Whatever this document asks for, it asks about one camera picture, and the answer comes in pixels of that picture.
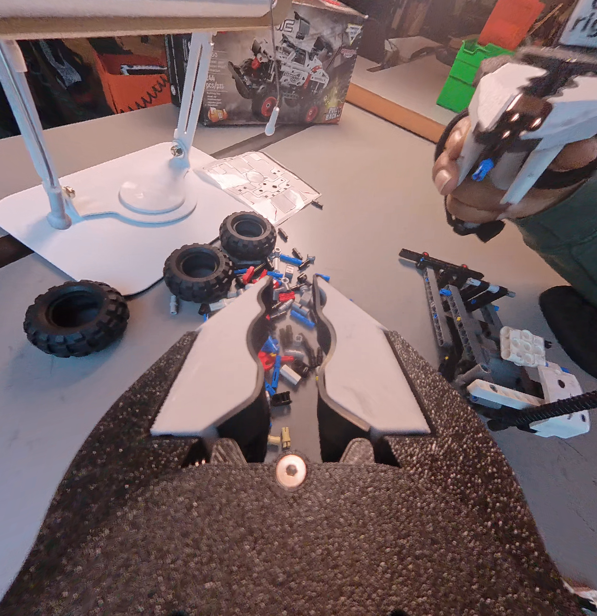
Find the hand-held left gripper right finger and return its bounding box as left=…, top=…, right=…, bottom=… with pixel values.
left=311, top=275, right=431, bottom=436

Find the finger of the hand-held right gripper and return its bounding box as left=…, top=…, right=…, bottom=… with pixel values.
left=500, top=76, right=597, bottom=206
left=455, top=64, right=545, bottom=181

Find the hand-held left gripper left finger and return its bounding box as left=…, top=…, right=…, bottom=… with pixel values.
left=150, top=277, right=274, bottom=439

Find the pile of small brick parts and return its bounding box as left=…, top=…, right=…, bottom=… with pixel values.
left=168, top=248, right=338, bottom=411

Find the brick truck chassis model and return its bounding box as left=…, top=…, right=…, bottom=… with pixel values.
left=398, top=248, right=597, bottom=440

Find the person's right forearm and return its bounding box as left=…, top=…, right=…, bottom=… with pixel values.
left=512, top=164, right=597, bottom=300

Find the grey desk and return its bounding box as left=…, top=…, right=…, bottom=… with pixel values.
left=0, top=103, right=597, bottom=607

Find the person's right hand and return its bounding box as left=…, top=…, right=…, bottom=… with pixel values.
left=432, top=113, right=597, bottom=242

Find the green bin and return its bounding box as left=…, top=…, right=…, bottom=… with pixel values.
left=435, top=38, right=516, bottom=114

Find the red plastic bin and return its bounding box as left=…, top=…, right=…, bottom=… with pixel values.
left=479, top=0, right=545, bottom=51

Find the wood edged table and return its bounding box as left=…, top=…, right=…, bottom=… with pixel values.
left=346, top=53, right=472, bottom=143

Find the black toy tire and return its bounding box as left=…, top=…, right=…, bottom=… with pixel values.
left=163, top=243, right=235, bottom=304
left=23, top=280, right=131, bottom=358
left=219, top=212, right=278, bottom=264

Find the white sticker sheet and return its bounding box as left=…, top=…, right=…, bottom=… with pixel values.
left=195, top=150, right=323, bottom=227

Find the white book stand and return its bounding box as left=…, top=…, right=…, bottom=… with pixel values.
left=0, top=0, right=295, bottom=297

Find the toy truck set box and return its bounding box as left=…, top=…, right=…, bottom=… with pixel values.
left=165, top=0, right=370, bottom=127

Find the orange crate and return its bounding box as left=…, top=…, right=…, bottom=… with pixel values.
left=94, top=50, right=172, bottom=115

